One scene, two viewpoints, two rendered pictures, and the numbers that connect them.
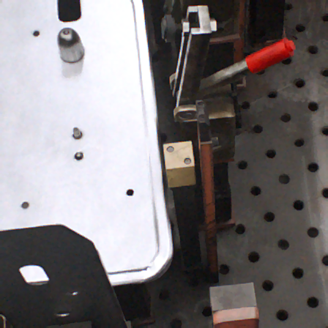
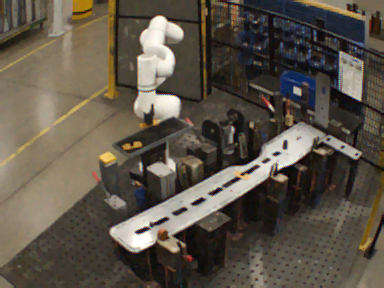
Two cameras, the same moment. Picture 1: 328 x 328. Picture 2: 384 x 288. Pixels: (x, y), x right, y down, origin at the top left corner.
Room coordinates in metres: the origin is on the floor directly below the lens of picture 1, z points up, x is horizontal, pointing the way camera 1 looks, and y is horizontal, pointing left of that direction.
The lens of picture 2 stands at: (2.50, 1.24, 2.26)
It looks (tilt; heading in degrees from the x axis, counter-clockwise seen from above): 30 degrees down; 225
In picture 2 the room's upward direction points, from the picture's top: 1 degrees counter-clockwise
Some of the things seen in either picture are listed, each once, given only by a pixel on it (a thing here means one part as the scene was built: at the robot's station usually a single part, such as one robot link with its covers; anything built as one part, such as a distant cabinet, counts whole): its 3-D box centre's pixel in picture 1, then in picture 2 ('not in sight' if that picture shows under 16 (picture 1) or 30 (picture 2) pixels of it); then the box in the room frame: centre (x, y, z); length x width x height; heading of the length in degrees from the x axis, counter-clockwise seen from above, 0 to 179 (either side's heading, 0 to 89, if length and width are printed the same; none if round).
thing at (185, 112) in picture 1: (186, 113); not in sight; (0.52, -0.04, 1.06); 0.03 x 0.01 x 0.03; 87
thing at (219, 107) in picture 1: (209, 162); (274, 148); (0.54, -0.06, 0.88); 0.07 x 0.06 x 0.35; 87
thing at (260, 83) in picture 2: not in sight; (308, 102); (0.11, -0.08, 1.01); 0.90 x 0.22 x 0.03; 87
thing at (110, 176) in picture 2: not in sight; (113, 200); (1.49, -0.28, 0.92); 0.08 x 0.08 x 0.44; 87
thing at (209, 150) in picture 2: not in sight; (206, 181); (1.04, -0.12, 0.89); 0.13 x 0.11 x 0.38; 87
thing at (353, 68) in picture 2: not in sight; (351, 75); (0.00, 0.23, 1.30); 0.23 x 0.02 x 0.31; 87
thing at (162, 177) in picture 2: not in sight; (163, 207); (1.33, -0.10, 0.90); 0.13 x 0.10 x 0.41; 87
